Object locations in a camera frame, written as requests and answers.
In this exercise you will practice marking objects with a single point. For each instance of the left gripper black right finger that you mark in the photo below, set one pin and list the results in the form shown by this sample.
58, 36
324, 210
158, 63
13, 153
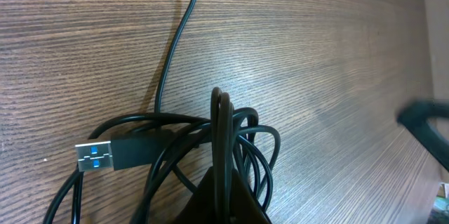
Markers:
244, 209

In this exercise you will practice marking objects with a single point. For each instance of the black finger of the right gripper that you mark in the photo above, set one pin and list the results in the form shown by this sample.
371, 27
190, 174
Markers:
415, 117

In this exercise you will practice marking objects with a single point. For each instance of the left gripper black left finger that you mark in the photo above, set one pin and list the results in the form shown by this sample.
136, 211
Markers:
200, 209

